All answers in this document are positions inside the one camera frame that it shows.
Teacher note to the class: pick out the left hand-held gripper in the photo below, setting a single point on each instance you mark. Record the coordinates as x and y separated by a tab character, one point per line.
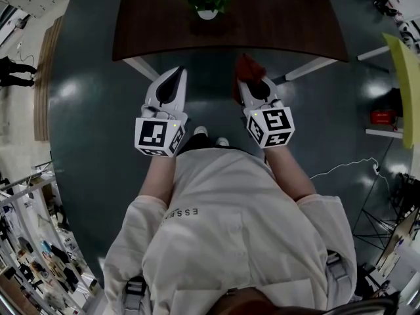
152	133

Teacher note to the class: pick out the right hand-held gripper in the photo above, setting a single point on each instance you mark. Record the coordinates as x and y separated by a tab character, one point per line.
274	126

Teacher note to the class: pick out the red cloth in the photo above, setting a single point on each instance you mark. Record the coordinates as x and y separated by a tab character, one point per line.
249	67

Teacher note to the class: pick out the person's left forearm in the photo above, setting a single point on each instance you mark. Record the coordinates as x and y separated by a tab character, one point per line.
159	179

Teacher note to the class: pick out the person's right forearm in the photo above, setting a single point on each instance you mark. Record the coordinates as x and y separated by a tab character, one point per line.
290	176

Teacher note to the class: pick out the white table leg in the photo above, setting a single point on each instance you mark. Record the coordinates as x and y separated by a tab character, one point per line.
310	67
142	68

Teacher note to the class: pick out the person's white shoe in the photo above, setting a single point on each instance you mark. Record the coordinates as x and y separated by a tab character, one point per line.
201	131
222	141

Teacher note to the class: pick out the person's black trousers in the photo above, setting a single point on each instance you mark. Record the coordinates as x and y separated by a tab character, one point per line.
200	144

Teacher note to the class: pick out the white bar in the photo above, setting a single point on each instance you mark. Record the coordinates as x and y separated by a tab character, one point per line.
372	53

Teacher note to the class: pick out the wooden floor platform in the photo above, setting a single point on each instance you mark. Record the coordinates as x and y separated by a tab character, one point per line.
44	87

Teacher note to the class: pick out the red box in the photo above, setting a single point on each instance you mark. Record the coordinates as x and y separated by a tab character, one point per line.
383	117

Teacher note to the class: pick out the white shelf board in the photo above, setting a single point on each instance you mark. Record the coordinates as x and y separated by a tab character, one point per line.
384	133

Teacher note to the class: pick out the person's white shirt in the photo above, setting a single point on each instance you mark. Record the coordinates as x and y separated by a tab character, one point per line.
229	235

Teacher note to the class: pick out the yellow-green panel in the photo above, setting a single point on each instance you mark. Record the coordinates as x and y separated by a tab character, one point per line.
408	87

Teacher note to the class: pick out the black folding stand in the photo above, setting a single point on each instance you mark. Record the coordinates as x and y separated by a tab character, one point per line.
380	222

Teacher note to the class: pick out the metal storage rack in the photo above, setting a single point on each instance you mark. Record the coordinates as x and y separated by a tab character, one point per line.
36	241

